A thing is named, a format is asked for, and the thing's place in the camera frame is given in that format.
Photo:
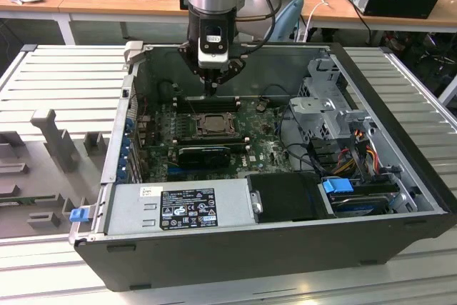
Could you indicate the round coin battery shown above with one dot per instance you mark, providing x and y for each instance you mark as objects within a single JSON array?
[{"x": 260, "y": 106}]

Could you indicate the black cylindrical board component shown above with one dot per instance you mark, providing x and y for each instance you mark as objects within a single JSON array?
[{"x": 166, "y": 90}]

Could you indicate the CPU socket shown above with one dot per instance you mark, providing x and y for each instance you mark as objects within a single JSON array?
[{"x": 218, "y": 136}]

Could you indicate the black chair base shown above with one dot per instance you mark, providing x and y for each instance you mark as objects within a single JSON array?
[{"x": 435, "y": 60}]

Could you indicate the black open PC case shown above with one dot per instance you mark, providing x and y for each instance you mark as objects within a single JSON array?
[{"x": 214, "y": 262}]

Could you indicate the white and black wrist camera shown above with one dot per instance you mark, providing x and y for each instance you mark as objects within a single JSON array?
[{"x": 213, "y": 44}]

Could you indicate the blue case latch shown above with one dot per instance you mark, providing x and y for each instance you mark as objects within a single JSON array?
[{"x": 79, "y": 215}]

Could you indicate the grey power supply unit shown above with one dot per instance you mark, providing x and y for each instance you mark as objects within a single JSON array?
[{"x": 135, "y": 212}]

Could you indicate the pale blue teach pendant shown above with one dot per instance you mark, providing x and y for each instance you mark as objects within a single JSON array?
[{"x": 291, "y": 19}]

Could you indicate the hard disk drive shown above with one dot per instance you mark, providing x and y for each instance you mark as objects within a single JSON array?
[{"x": 360, "y": 206}]

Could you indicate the grey metal drive cage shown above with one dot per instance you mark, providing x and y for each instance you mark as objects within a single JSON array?
[{"x": 310, "y": 105}]

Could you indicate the silver CPU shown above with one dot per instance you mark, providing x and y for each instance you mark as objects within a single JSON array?
[{"x": 216, "y": 124}]

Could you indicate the black RAM slot bank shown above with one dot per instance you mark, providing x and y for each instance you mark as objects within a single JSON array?
[
  {"x": 221, "y": 104},
  {"x": 214, "y": 139}
]

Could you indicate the blue expansion slot clips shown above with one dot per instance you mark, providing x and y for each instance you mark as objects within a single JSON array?
[{"x": 125, "y": 148}]

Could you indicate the blue disk carrier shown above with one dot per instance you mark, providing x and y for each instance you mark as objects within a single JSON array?
[{"x": 337, "y": 190}]

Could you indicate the black graphics card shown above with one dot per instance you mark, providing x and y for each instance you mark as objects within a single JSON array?
[{"x": 203, "y": 158}]

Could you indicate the green RAM stick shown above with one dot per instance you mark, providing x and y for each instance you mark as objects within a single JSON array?
[{"x": 14, "y": 200}]

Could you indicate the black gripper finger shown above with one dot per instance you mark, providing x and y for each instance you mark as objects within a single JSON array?
[
  {"x": 233, "y": 69},
  {"x": 194, "y": 64}
]

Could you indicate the green motherboard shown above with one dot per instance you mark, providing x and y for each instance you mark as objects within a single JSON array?
[{"x": 264, "y": 151}]

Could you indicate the black plastic air shroud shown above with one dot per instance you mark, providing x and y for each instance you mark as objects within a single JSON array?
[{"x": 285, "y": 198}]

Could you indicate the grey parts rack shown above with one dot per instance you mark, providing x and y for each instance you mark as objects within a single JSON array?
[{"x": 46, "y": 176}]

